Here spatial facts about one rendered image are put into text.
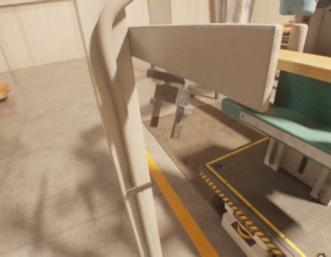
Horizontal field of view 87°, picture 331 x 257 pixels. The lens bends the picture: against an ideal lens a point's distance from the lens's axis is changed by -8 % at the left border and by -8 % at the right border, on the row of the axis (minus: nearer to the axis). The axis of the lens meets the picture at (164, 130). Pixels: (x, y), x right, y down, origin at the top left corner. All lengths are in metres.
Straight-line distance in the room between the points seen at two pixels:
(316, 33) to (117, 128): 0.77
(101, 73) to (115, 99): 0.04
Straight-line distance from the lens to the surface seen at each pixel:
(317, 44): 0.91
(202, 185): 1.39
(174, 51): 0.16
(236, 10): 0.67
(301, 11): 0.53
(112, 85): 0.27
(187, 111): 0.55
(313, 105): 0.85
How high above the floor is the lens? 1.02
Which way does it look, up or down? 31 degrees down
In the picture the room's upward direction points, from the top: 5 degrees counter-clockwise
